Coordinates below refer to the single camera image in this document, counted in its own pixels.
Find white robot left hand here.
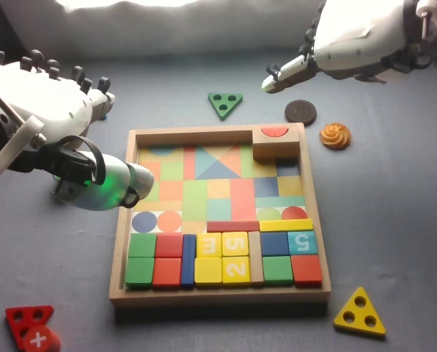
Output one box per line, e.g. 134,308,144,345
0,48,155,213

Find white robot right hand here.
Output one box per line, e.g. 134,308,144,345
261,0,434,95

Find natural wood arch block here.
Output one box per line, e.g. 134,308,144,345
252,128,302,161

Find red half-round block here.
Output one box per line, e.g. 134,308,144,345
260,126,290,139

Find round chocolate cookie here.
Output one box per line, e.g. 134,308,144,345
284,99,317,125

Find orange swirl cookie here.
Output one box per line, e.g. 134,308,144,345
319,122,353,151

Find green triangle with holes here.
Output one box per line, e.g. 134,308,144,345
208,92,243,121

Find white fabric backdrop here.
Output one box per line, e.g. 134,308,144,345
5,0,437,62

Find grey table cloth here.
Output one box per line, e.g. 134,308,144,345
0,36,437,352

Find red triangle with holes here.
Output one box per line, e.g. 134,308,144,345
4,304,55,351

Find red cylinder with white cross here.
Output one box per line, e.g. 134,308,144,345
23,323,62,352

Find wooden puzzle tray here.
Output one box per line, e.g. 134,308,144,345
108,122,332,308

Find yellow triangle with holes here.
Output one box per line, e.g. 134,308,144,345
333,286,387,339

